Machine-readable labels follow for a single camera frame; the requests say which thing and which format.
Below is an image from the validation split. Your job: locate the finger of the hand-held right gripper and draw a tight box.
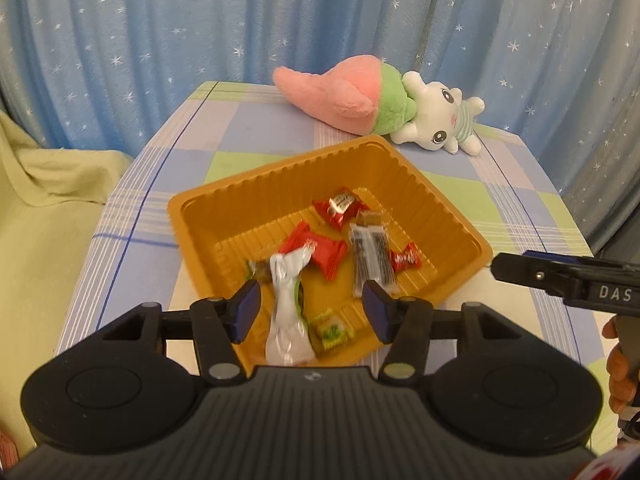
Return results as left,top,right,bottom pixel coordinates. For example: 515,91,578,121
489,253,586,302
522,250,598,267

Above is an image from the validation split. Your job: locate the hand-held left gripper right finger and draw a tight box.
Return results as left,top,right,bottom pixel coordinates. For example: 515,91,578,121
362,279,531,387

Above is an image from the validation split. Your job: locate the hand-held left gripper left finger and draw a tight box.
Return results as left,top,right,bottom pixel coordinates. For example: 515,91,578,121
102,279,263,387

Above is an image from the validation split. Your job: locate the silver green long snack packet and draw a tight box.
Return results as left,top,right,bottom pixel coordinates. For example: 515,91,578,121
264,242,318,367

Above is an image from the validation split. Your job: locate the green brown candy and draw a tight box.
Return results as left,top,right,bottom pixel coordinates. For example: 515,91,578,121
247,259,275,282

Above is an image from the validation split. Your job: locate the yellow green candy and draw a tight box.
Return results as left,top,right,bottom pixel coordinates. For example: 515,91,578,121
309,309,355,354

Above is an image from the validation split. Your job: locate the clear dark snack bar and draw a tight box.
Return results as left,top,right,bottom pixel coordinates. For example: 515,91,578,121
348,211,401,297

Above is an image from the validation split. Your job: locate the small red candy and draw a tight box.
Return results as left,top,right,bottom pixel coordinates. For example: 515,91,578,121
389,242,422,274

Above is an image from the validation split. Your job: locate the red square snack packet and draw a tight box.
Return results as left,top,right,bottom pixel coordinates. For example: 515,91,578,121
277,221,349,281

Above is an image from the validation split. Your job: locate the orange plastic tray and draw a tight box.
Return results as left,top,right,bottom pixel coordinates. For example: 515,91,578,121
167,134,493,367

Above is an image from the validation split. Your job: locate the large red gold snack packet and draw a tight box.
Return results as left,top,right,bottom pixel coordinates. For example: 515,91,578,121
311,187,372,232

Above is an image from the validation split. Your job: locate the person's right hand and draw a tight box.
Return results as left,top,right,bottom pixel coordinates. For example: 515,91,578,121
602,319,640,417

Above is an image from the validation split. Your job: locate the red white patterned cloth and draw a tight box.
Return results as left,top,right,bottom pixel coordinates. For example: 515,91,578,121
575,440,640,480

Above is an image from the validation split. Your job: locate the pink green white plush toy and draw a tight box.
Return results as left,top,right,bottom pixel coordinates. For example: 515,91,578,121
272,54,486,156

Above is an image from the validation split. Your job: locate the light green cloth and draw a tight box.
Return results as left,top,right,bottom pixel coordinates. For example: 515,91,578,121
0,110,135,471

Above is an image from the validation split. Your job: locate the blue star print curtain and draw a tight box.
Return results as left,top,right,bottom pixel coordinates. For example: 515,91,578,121
0,0,640,256

